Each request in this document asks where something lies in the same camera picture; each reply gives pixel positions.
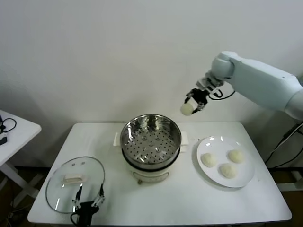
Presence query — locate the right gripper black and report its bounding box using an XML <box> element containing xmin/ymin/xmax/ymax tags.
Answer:
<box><xmin>184</xmin><ymin>75</ymin><xmax>224</xmax><ymax>114</ymax></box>

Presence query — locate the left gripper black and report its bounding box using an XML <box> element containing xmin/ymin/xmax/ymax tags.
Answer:
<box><xmin>72</xmin><ymin>183</ymin><xmax>106</xmax><ymax>227</ymax></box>

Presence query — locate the white steamed baozi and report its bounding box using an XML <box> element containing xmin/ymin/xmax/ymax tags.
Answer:
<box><xmin>228</xmin><ymin>149</ymin><xmax>244</xmax><ymax>164</ymax></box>
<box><xmin>218</xmin><ymin>163</ymin><xmax>238</xmax><ymax>179</ymax></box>
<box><xmin>180</xmin><ymin>101</ymin><xmax>197</xmax><ymax>116</ymax></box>
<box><xmin>201</xmin><ymin>153</ymin><xmax>218</xmax><ymax>168</ymax></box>

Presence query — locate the steel perforated steamer basket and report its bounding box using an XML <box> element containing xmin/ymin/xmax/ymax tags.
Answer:
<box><xmin>114</xmin><ymin>114</ymin><xmax>190</xmax><ymax>166</ymax></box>

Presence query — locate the cream electric cooker base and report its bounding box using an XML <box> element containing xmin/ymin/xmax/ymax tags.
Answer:
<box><xmin>122</xmin><ymin>144</ymin><xmax>188</xmax><ymax>184</ymax></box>

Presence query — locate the white round plate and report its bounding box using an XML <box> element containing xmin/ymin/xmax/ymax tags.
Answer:
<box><xmin>196</xmin><ymin>136</ymin><xmax>256</xmax><ymax>189</ymax></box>

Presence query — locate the white folding side table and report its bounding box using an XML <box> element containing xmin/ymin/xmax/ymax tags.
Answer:
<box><xmin>0</xmin><ymin>110</ymin><xmax>42</xmax><ymax>209</ymax></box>

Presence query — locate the glass lid with cream handle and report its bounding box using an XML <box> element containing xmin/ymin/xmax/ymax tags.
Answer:
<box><xmin>45</xmin><ymin>156</ymin><xmax>106</xmax><ymax>215</ymax></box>

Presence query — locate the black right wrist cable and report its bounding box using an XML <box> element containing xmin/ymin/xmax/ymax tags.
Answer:
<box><xmin>209</xmin><ymin>87</ymin><xmax>236</xmax><ymax>100</ymax></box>

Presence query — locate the black cable on side table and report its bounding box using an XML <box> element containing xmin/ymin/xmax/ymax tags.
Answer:
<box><xmin>0</xmin><ymin>113</ymin><xmax>17</xmax><ymax>135</ymax></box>

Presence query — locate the white floor stand frame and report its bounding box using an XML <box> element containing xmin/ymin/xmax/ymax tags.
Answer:
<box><xmin>276</xmin><ymin>170</ymin><xmax>303</xmax><ymax>192</ymax></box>

